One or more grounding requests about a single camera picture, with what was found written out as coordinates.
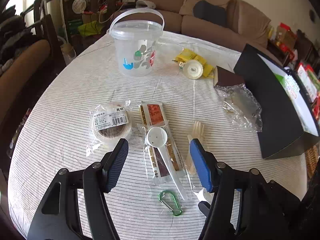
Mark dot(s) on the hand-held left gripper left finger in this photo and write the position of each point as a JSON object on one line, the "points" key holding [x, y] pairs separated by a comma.
{"points": [[117, 162]]}

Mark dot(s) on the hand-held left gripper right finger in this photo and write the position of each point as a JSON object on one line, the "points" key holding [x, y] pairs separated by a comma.
{"points": [[200, 165]]}

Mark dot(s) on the clear pack of wooden forks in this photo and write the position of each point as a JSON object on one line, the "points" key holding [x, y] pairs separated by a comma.
{"points": [[197, 130]]}

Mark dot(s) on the tape roll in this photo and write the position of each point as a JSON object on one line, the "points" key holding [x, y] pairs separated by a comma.
{"points": [[111, 122]]}

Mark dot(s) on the clear bag with metal hooks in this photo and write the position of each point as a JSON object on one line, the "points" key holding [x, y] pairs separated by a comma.
{"points": [[240, 105]]}

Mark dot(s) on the black box with white inside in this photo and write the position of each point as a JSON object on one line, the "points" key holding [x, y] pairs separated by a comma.
{"points": [[270, 100]]}

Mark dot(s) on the yellow sachet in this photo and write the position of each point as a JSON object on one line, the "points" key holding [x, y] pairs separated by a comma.
{"points": [[190, 55]]}

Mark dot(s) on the white plastic spoon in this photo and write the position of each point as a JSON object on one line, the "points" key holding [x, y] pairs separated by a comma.
{"points": [[156, 136]]}

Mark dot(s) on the green carabiner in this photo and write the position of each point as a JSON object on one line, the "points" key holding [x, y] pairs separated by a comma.
{"points": [[177, 212]]}

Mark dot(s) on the brown cardboard wedge box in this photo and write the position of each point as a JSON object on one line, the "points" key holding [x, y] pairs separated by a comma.
{"points": [[227, 78]]}

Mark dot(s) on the white round plastic disc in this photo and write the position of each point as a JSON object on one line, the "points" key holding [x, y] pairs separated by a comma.
{"points": [[193, 70]]}

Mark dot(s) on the wicker basket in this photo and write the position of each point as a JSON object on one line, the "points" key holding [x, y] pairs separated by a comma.
{"points": [[312, 160]]}

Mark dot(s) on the green packet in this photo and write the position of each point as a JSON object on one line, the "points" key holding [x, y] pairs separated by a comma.
{"points": [[282, 80]]}

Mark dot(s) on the clear water bottle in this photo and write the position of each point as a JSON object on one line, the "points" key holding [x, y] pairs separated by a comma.
{"points": [[68, 52]]}

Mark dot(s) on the bright green bag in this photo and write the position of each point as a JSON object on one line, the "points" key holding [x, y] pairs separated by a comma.
{"points": [[87, 28]]}

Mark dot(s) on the brown armchair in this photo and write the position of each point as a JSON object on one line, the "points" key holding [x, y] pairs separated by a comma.
{"points": [[27, 57]]}

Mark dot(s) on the red and white snack packet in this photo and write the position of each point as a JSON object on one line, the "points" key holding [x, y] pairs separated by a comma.
{"points": [[307, 77]]}

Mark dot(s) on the brown sofa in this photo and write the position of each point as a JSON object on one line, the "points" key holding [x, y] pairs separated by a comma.
{"points": [[207, 26]]}

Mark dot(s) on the dark blue cushion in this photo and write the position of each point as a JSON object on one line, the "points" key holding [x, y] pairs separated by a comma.
{"points": [[210, 13]]}

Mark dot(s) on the dark wooden chair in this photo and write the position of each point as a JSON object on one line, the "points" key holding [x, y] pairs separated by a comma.
{"points": [[47, 25]]}

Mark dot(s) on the large beige plush cushion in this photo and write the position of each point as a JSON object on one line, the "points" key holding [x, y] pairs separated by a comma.
{"points": [[250, 17]]}

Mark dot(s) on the white rounded device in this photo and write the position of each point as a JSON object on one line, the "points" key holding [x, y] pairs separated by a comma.
{"points": [[145, 3]]}

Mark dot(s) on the round table clock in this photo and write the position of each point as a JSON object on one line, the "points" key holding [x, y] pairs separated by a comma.
{"points": [[79, 5]]}

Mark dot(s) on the white floor stand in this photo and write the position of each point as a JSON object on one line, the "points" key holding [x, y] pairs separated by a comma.
{"points": [[62, 10]]}

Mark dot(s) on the pile of dark clothes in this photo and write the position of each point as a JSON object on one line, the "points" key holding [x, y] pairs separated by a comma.
{"points": [[15, 30]]}

